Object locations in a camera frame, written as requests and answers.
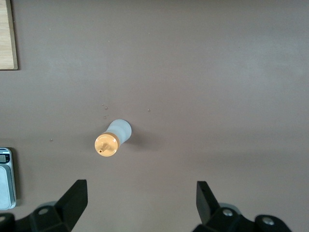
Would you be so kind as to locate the clear squeeze bottle orange cap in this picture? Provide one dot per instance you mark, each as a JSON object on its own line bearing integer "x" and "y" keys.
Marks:
{"x": 120, "y": 130}

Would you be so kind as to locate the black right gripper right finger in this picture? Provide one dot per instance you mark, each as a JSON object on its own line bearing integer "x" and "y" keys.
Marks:
{"x": 212, "y": 217}

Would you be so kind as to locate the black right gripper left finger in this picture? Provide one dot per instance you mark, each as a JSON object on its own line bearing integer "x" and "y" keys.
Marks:
{"x": 70, "y": 207}

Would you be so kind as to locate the silver digital kitchen scale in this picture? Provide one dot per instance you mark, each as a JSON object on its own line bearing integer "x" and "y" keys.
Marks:
{"x": 6, "y": 183}

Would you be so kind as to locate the wooden cutting board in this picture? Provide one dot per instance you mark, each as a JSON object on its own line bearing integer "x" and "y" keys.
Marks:
{"x": 6, "y": 36}

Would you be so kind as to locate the brown table cover sheet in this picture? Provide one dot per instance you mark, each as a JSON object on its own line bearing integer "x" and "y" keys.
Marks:
{"x": 193, "y": 72}

